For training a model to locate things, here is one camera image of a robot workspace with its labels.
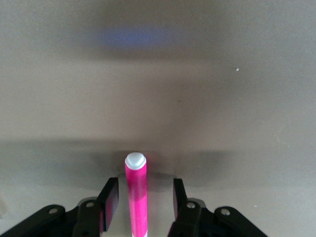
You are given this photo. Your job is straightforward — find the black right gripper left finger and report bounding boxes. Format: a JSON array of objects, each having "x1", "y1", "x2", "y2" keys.
[{"x1": 0, "y1": 177, "x2": 119, "y2": 237}]

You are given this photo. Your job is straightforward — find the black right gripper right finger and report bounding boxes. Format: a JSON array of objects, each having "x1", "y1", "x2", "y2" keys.
[{"x1": 166, "y1": 178, "x2": 269, "y2": 237}]

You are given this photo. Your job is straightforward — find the pink highlighter pen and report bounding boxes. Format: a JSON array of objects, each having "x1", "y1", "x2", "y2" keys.
[{"x1": 124, "y1": 151, "x2": 149, "y2": 237}]

